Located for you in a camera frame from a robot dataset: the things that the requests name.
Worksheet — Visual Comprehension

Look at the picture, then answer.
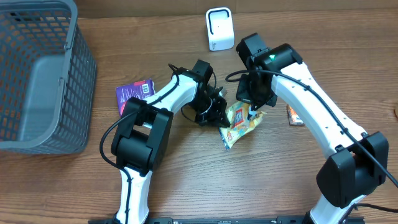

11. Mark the yellow snack bag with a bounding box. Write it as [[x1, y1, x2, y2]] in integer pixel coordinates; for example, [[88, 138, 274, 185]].
[[219, 101, 266, 149]]

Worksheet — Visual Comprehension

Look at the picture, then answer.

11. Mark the small orange tissue pack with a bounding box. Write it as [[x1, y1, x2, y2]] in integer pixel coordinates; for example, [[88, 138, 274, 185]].
[[287, 105, 304, 126]]

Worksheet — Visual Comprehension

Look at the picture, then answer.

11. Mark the purple red soft package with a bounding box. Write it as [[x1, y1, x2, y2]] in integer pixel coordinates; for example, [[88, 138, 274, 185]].
[[116, 79, 155, 116]]

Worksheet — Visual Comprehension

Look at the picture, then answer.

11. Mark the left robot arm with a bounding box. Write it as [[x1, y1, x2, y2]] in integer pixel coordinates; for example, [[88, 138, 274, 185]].
[[110, 60, 230, 223]]

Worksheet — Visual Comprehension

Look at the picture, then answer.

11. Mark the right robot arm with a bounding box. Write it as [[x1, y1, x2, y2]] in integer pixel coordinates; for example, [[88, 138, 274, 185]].
[[236, 33, 389, 223]]

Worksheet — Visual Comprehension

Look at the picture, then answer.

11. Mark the white barcode scanner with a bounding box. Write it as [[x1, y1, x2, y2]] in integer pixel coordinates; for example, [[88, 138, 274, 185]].
[[205, 7, 234, 51]]

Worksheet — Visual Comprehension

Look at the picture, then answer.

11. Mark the grey plastic mesh basket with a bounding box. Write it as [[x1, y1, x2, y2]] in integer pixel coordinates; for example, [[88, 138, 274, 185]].
[[1, 0, 97, 154]]

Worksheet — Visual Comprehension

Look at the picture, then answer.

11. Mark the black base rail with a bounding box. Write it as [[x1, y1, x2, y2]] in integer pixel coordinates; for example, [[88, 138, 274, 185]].
[[88, 216, 365, 224]]

